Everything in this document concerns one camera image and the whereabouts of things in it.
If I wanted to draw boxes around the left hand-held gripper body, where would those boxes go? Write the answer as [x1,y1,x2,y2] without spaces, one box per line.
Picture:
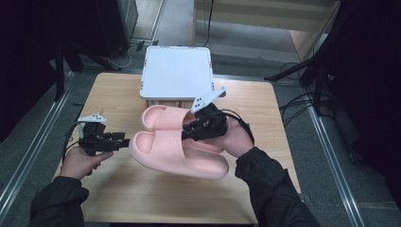
[77,108,115,157]

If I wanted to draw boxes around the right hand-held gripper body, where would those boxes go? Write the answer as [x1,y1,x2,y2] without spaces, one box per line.
[188,86,229,142]

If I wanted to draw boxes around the pink slide slipper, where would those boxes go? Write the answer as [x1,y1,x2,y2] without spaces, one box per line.
[139,104,197,132]
[129,128,230,181]

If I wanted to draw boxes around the white shoe rack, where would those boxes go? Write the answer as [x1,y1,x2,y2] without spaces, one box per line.
[139,44,216,110]

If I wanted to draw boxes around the person's left hand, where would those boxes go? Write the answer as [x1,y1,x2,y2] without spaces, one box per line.
[59,146,114,181]

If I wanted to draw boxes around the person's right hand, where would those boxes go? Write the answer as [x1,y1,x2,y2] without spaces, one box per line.
[201,117,255,159]

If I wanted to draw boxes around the black metal stand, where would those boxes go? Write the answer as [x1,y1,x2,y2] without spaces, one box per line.
[51,37,122,102]

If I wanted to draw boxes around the dark cabinet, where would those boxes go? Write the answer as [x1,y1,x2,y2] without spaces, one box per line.
[94,0,140,59]

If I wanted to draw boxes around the black tripod stand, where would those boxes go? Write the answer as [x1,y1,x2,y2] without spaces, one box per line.
[264,18,340,117]

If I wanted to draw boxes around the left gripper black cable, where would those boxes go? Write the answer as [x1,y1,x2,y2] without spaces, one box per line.
[61,122,85,163]

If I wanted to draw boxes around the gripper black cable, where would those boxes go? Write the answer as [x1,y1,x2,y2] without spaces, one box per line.
[61,122,85,163]
[218,108,256,147]

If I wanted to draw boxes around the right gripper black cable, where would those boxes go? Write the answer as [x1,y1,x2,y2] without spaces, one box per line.
[218,108,256,147]

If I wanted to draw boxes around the metal floor rail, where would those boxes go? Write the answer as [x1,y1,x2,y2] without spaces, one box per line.
[305,103,367,227]
[0,71,78,218]

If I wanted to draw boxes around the white floor cable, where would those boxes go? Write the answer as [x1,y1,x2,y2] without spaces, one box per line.
[107,46,133,69]

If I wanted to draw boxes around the black floor cables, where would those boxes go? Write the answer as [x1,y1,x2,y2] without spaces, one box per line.
[278,61,320,127]

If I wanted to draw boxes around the black hanging cable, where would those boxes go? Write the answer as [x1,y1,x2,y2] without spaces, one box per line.
[202,0,216,48]

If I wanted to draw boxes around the wooden board frame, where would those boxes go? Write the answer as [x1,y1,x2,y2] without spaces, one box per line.
[192,0,343,62]

